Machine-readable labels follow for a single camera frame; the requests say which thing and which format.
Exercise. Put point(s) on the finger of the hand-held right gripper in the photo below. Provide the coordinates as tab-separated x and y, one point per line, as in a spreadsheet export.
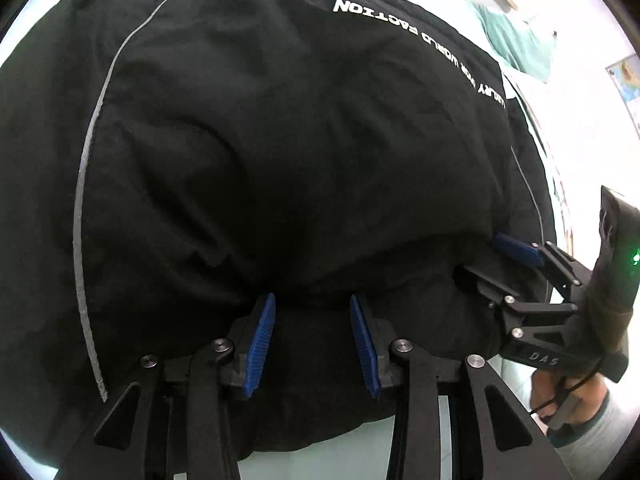
492	287
520	251

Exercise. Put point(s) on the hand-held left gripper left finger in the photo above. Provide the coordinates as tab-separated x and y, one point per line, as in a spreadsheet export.
257	347

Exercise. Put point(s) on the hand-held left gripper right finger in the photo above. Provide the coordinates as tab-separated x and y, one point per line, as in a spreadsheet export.
367	347

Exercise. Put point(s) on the black hooded jacket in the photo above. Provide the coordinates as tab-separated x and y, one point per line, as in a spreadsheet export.
275	160

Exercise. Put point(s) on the person's right hand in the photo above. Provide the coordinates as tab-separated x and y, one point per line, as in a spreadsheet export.
550	390

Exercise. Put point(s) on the light green bed sheet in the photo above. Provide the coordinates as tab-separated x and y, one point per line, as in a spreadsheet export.
320	455

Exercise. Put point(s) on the green pillow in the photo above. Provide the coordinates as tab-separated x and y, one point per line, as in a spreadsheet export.
520	40

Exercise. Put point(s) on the colourful wall map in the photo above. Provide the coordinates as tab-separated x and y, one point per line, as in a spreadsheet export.
627	85

